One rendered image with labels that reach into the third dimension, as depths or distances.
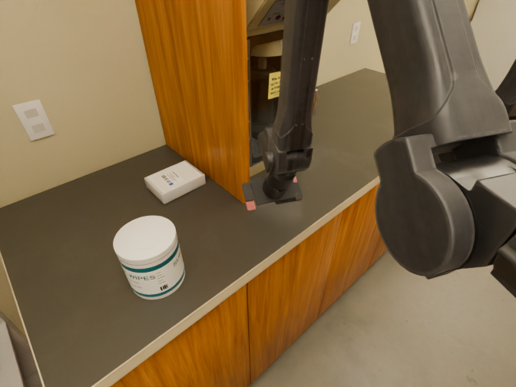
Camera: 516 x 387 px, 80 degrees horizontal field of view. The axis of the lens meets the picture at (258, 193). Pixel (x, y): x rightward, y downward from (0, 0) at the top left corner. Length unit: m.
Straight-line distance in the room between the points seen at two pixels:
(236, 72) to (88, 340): 0.67
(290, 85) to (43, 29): 0.80
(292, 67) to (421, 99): 0.26
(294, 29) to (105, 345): 0.68
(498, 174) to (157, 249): 0.58
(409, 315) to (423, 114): 1.78
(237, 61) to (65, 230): 0.67
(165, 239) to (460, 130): 0.58
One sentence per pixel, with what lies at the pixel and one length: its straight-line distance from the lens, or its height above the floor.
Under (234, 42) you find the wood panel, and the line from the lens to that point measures 0.76.
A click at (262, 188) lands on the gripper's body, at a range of 0.73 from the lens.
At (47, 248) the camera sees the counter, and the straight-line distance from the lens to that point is 1.02.
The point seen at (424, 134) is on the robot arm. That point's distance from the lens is 0.25.
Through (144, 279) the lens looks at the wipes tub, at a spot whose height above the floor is 1.02.
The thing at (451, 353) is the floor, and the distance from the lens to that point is 1.97.
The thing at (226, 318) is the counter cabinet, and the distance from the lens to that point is 0.95.
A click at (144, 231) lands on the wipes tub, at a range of 0.72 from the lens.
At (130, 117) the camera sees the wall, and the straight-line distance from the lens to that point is 1.26.
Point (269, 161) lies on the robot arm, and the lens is 0.57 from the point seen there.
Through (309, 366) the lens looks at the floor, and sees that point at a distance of 1.72.
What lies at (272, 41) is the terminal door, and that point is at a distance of 0.94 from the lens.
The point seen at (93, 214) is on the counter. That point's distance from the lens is 1.06.
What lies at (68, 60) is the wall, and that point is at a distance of 1.15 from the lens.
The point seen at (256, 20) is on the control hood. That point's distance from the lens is 0.84.
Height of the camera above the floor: 1.58
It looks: 40 degrees down
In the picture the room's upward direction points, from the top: straight up
